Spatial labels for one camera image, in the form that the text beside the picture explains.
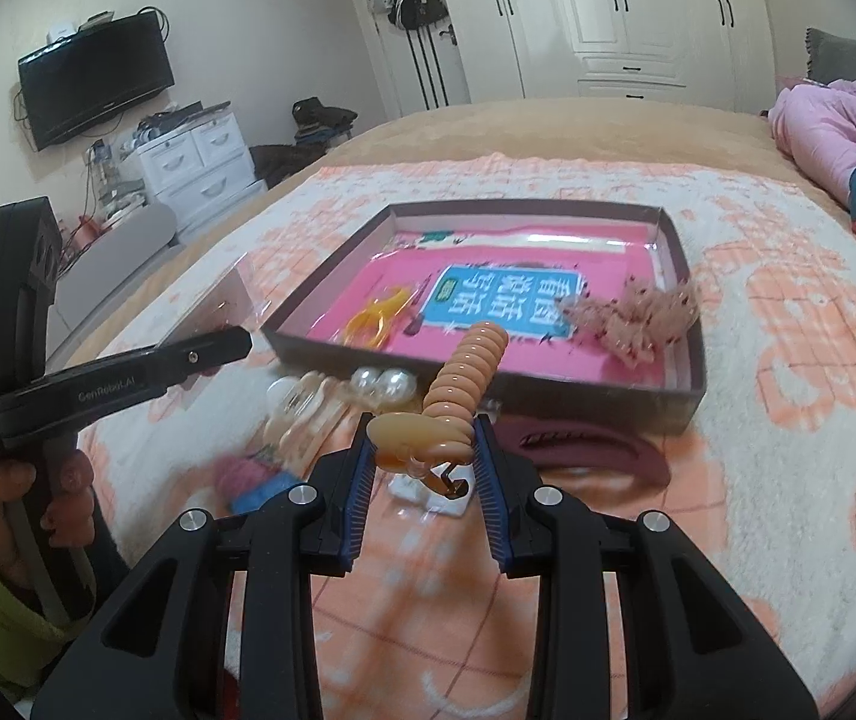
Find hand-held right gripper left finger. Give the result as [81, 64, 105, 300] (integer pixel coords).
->
[30, 412, 380, 720]

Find orange spiral hair tie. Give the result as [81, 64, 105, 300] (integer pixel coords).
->
[366, 320, 508, 500]

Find dark brown cloth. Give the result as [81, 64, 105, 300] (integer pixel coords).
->
[250, 143, 318, 190]

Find pink packet with blue label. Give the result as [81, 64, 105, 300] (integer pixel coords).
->
[308, 229, 670, 385]

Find beige bed cover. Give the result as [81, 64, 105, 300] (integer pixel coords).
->
[68, 94, 856, 361]

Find translucent hair claw clip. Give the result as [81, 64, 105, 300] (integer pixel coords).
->
[261, 371, 359, 460]

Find grey chair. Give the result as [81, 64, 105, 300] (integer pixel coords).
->
[44, 201, 179, 332]

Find pearl hair clip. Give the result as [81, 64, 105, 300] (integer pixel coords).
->
[349, 365, 421, 415]

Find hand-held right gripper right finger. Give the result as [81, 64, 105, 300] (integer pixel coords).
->
[473, 414, 822, 720]

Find clear plastic bags of accessories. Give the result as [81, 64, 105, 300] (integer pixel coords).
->
[558, 274, 700, 370]

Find cluttered side shelf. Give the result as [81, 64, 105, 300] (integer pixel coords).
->
[81, 136, 150, 222]

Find yellow bangle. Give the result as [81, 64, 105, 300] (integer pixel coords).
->
[343, 304, 400, 350]
[375, 283, 421, 317]

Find clear plastic packet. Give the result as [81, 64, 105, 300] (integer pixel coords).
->
[164, 253, 280, 347]

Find person's left hand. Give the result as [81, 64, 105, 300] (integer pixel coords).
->
[0, 448, 99, 590]

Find pink padded garment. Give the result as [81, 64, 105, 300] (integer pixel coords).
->
[767, 78, 856, 201]

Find white wardrobe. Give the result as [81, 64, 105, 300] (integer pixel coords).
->
[426, 0, 783, 118]

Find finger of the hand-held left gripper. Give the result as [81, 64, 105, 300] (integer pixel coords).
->
[131, 328, 254, 397]

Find black flat television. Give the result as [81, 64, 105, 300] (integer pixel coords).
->
[17, 12, 177, 153]

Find orange white patterned blanket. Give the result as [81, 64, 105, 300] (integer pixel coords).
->
[81, 152, 856, 720]

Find white box on television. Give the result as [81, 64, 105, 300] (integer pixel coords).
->
[47, 10, 115, 44]

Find pink pom-pom hair tie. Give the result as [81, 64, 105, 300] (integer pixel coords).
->
[212, 452, 301, 515]

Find white drawer cabinet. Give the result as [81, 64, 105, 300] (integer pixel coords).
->
[130, 100, 261, 238]

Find maroon hair claw clip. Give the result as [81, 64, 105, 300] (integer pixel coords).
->
[498, 420, 673, 508]

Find brown shallow cardboard box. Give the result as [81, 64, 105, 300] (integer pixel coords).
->
[259, 199, 708, 437]

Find pile of folded clothes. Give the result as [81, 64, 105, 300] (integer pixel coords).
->
[290, 97, 358, 145]

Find white card with clip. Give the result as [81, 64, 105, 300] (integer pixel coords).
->
[386, 465, 475, 520]

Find blue jewelry card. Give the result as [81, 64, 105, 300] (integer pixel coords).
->
[236, 476, 305, 520]

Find white door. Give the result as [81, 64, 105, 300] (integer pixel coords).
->
[336, 0, 471, 122]

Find grey headboard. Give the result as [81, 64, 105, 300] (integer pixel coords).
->
[801, 27, 856, 89]

